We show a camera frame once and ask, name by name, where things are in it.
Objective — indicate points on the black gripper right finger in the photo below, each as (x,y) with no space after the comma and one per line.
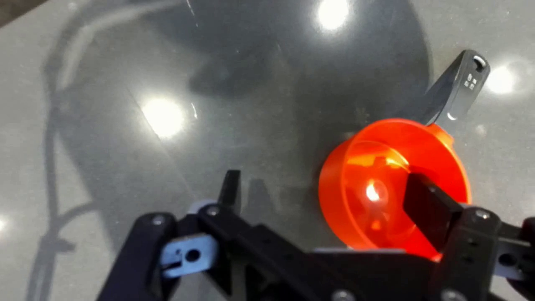
(431,211)

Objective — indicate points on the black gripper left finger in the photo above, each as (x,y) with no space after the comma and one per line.
(260,261)

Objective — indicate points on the red toy pot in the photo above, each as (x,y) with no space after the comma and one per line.
(356,184)

